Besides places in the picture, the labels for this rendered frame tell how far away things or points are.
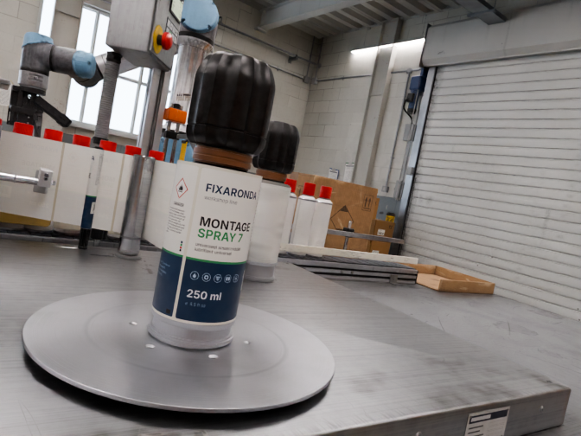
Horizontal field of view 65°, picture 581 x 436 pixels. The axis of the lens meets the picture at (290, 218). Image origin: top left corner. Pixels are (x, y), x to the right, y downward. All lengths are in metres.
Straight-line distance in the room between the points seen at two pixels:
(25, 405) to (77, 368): 0.05
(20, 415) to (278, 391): 0.19
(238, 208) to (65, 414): 0.22
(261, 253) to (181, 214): 0.41
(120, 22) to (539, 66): 4.96
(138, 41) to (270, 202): 0.47
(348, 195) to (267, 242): 0.82
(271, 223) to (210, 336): 0.41
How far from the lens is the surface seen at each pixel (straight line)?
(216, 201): 0.43
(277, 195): 0.84
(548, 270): 5.18
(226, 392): 0.39
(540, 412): 0.66
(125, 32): 1.10
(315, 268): 1.26
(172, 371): 0.41
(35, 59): 1.54
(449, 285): 1.57
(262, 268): 0.85
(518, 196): 5.36
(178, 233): 0.45
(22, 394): 0.40
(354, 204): 1.65
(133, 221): 0.86
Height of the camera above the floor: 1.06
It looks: 4 degrees down
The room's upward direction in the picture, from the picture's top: 11 degrees clockwise
